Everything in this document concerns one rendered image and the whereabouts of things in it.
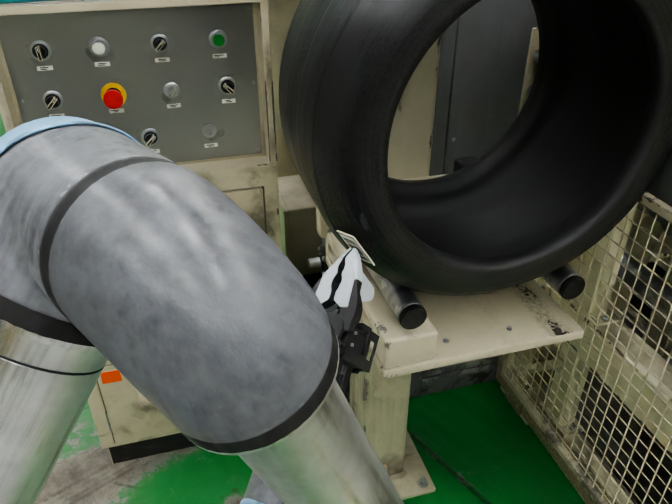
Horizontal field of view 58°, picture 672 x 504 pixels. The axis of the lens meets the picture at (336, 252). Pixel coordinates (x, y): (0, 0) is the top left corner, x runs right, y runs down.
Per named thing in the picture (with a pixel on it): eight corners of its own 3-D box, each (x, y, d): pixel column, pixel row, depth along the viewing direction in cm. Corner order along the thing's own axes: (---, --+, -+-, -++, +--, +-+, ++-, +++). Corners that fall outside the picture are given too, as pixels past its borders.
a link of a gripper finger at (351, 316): (344, 282, 82) (325, 343, 79) (337, 277, 81) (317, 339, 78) (372, 284, 79) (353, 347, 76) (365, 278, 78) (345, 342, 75)
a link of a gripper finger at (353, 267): (371, 263, 86) (353, 324, 83) (348, 244, 82) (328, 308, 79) (390, 264, 84) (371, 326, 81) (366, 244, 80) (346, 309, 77)
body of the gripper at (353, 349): (339, 326, 87) (313, 409, 83) (302, 303, 81) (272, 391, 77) (383, 331, 82) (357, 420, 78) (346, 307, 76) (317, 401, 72)
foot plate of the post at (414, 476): (319, 439, 186) (319, 430, 184) (401, 421, 193) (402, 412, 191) (344, 515, 165) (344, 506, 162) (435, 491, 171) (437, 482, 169)
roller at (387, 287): (336, 224, 122) (336, 204, 119) (358, 221, 123) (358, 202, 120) (399, 333, 93) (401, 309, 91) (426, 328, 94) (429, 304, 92)
